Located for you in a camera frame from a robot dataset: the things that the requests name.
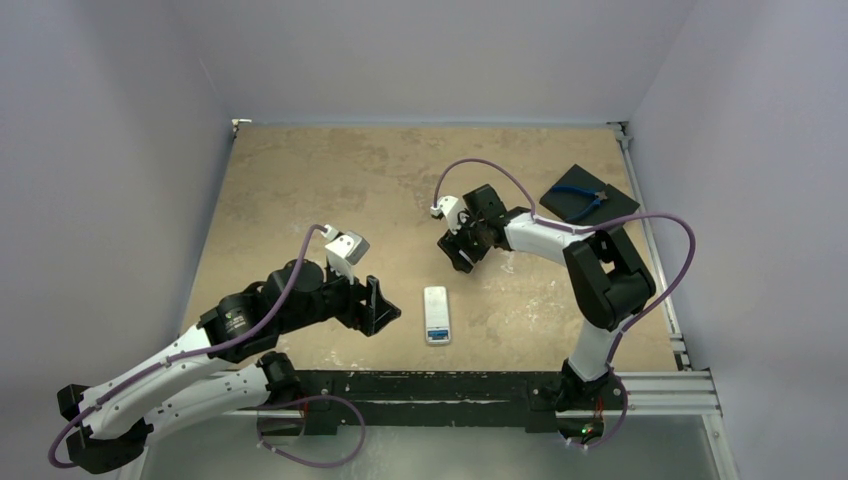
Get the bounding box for blue handled pliers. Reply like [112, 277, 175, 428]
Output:
[549, 185, 611, 225]

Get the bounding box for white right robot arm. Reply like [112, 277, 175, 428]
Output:
[430, 184, 656, 407]

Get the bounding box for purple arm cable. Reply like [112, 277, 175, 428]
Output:
[431, 157, 697, 372]
[47, 223, 333, 469]

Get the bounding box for white remote control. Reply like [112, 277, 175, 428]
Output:
[423, 286, 452, 345]

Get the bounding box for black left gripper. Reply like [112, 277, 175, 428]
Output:
[278, 260, 400, 334]

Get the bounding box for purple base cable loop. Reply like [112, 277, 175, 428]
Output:
[255, 394, 366, 469]

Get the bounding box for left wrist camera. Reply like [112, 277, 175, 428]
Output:
[323, 224, 370, 285]

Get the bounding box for aluminium frame rail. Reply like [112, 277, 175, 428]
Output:
[119, 367, 723, 480]

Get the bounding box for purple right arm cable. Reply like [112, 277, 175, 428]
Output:
[431, 157, 697, 372]

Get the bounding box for black flat box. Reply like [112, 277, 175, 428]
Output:
[540, 164, 640, 226]

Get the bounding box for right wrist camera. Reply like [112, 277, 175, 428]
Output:
[430, 195, 470, 234]

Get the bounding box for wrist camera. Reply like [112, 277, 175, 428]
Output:
[323, 224, 370, 285]
[430, 195, 470, 234]

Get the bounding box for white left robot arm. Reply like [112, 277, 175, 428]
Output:
[48, 259, 401, 474]

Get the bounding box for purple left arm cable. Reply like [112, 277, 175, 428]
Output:
[47, 223, 333, 469]

